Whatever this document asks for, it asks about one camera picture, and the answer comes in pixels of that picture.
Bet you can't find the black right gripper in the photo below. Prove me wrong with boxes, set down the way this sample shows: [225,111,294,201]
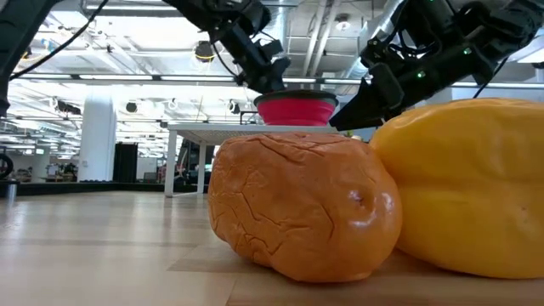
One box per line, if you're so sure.
[329,36,443,132]

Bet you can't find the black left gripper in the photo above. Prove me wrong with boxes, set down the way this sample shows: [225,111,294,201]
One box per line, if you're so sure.
[220,8,292,94]

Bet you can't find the red grey collapsible colander bowl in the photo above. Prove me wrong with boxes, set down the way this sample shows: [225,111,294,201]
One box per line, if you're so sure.
[253,88,340,127]

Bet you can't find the yellow bell pepper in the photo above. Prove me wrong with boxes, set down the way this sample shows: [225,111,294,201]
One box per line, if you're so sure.
[369,97,544,281]

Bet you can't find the white perforated metal shelf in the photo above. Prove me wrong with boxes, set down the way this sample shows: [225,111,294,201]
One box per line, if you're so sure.
[164,122,341,199]

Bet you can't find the black room cabinet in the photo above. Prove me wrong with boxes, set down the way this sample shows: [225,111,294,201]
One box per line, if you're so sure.
[113,142,139,184]

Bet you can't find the white building pillar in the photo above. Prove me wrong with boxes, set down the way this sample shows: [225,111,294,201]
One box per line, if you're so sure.
[78,95,116,183]

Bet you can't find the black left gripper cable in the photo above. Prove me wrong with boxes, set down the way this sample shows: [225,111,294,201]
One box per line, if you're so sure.
[8,0,110,82]

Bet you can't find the black aluminium table frame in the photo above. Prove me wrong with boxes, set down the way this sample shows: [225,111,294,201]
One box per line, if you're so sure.
[16,181,209,197]

